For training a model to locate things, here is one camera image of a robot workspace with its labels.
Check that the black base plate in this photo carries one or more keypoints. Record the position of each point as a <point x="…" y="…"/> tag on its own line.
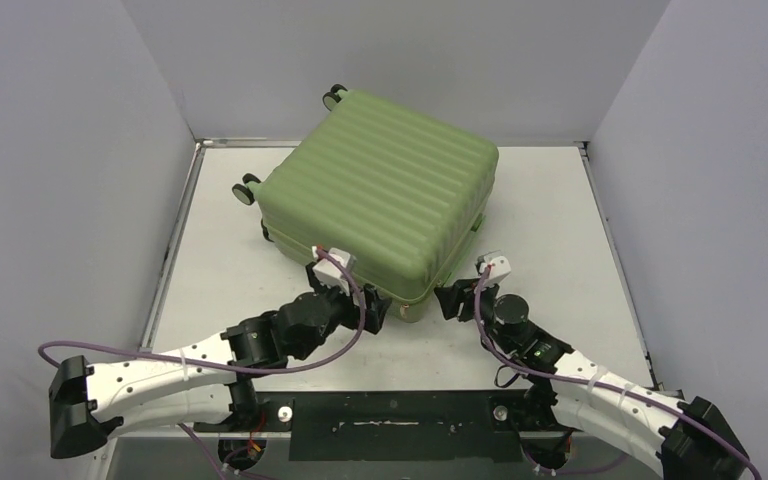
<point x="502" y="426"/>

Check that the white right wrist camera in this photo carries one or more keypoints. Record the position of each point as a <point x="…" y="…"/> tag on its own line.
<point x="493" y="267"/>

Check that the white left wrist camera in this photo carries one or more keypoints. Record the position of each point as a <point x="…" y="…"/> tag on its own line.
<point x="329" y="269"/>

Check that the far left suitcase wheel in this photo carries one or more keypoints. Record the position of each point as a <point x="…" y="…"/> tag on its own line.
<point x="333" y="97"/>

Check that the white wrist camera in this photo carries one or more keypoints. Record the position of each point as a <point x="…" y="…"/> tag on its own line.
<point x="493" y="267"/>
<point x="329" y="269"/>

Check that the middle left suitcase wheel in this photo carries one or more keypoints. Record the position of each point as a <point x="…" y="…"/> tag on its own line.
<point x="244" y="191"/>

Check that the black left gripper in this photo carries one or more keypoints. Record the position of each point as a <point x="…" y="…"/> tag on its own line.
<point x="374" y="306"/>

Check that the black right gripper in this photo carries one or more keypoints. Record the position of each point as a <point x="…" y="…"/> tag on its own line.
<point x="460" y="298"/>

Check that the green suitcase with blue lining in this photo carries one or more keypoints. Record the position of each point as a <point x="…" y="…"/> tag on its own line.
<point x="403" y="192"/>

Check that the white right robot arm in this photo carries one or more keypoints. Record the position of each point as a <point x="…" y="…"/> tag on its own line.
<point x="675" y="438"/>

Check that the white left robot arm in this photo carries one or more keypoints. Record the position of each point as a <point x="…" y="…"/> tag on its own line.
<point x="209" y="382"/>

